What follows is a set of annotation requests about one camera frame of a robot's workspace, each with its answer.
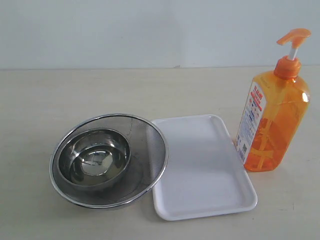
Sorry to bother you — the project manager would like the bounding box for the white rectangular plastic tray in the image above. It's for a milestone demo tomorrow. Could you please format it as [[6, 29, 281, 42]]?
[[152, 114, 258, 221]]

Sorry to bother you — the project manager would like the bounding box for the orange pump soap bottle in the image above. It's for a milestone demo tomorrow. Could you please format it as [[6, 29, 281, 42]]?
[[235, 28, 311, 172]]

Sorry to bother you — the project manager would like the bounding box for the steel mesh colander basket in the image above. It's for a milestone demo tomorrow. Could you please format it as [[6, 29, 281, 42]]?
[[49, 113, 168, 210]]

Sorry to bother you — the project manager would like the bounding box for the small stainless steel bowl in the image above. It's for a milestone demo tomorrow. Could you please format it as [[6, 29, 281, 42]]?
[[55, 128, 131, 192]]

